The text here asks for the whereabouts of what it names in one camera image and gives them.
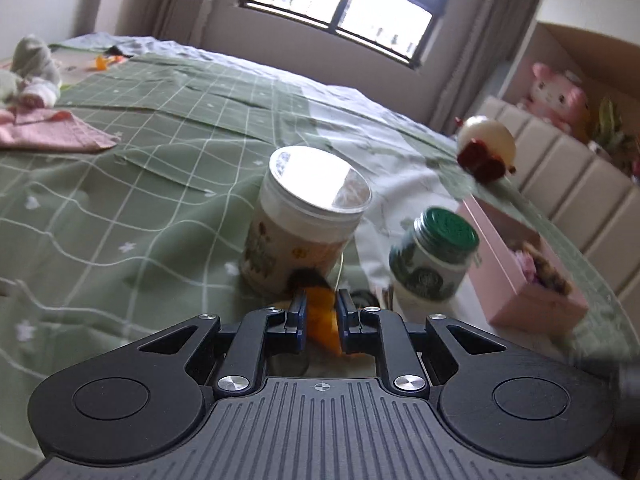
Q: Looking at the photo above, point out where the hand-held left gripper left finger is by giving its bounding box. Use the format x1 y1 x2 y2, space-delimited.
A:
136 291 308 396

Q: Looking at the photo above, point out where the green potted plant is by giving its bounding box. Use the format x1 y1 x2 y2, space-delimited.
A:
591 97 629 157

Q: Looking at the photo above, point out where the brown furry keychain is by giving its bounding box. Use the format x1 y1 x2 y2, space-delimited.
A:
520 241 575 295

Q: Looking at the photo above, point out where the white grey plush toy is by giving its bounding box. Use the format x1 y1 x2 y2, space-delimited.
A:
0 34 64 111

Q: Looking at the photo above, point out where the green lidded jar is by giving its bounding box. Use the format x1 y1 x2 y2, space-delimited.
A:
388 207 482 307

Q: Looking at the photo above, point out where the pink bunny plush toy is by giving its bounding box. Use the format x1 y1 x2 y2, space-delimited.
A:
518 62 590 132

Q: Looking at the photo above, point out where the orange flower charm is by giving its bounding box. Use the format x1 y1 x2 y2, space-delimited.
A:
287 268 352 357

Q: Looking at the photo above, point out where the pink cardboard box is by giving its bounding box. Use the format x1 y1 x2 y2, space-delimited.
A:
459 194 591 334

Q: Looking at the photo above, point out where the clear jar with silver lid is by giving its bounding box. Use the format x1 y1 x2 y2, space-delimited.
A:
239 145 374 302

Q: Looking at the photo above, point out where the beige padded headboard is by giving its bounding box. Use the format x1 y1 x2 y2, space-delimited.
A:
474 95 640 307

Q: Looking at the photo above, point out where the cream round plush toy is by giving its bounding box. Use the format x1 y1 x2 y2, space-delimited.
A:
454 115 517 182

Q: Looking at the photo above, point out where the window with dark frame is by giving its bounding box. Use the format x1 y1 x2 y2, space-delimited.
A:
237 0 468 69

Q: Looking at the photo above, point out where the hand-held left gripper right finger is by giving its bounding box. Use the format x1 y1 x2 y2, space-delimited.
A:
336 288 508 395

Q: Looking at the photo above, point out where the grey curtain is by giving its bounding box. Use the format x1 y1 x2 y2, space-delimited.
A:
434 0 553 135
134 0 253 54

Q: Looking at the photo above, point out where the green checked bed sheet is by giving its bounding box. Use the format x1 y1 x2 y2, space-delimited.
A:
0 32 640 411

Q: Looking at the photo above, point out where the pink and white cloth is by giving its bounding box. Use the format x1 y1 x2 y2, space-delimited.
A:
0 106 122 154

